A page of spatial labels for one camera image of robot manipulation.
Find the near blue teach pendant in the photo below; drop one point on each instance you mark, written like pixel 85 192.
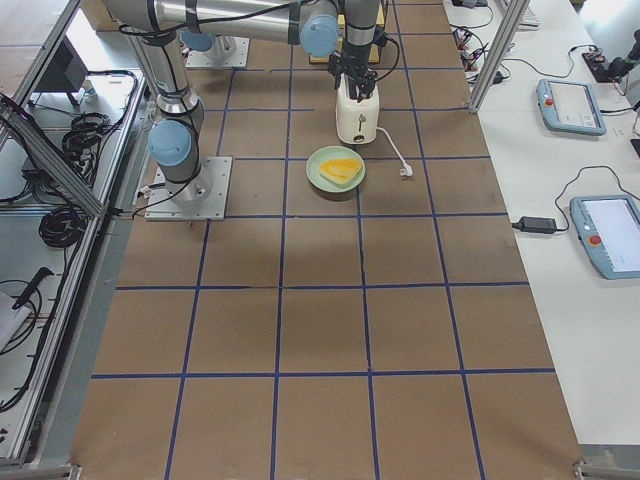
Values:
pixel 608 228

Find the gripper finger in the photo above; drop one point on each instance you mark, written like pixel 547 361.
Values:
pixel 368 84
pixel 342 65

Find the triangular bread on plate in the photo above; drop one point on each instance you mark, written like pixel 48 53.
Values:
pixel 340 171

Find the blue teach pendant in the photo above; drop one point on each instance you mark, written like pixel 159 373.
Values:
pixel 608 228
pixel 570 107

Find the white two-slot toaster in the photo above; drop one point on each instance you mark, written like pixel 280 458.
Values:
pixel 356 122

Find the black power adapter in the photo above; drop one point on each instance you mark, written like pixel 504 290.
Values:
pixel 538 225

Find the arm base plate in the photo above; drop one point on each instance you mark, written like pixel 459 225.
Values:
pixel 196 60
pixel 203 199

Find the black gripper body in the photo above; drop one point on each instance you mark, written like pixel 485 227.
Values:
pixel 358 69

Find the light green plate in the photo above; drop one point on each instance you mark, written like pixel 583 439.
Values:
pixel 327 153

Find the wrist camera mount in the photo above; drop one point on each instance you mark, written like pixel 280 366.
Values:
pixel 381 39

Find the aluminium frame post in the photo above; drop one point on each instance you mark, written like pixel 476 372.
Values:
pixel 497 51

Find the far blue teach pendant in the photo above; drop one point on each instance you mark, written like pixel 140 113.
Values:
pixel 570 107

